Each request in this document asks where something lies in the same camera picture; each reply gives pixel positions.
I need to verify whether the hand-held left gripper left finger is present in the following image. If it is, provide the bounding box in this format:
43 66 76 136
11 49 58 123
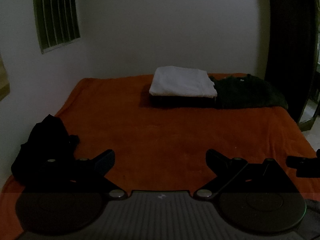
29 149 128 200

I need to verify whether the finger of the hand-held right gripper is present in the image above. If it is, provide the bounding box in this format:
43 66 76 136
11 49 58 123
286 148 320 178

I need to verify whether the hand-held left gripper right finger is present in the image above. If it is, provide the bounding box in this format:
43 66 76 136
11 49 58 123
193 149 301 200

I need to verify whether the orange blanket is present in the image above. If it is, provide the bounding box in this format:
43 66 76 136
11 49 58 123
0 73 320 240

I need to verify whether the black crumpled cloth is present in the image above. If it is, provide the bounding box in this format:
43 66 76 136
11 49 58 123
10 114 80 187

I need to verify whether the dark green folded garment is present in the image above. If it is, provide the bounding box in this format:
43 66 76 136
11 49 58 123
209 73 289 110

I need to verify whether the white folded cloth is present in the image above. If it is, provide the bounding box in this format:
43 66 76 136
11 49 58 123
149 66 218 98

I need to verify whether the dark door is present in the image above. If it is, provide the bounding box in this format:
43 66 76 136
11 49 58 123
260 0 320 132

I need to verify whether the barred window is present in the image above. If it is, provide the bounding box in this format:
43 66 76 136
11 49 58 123
32 0 81 55

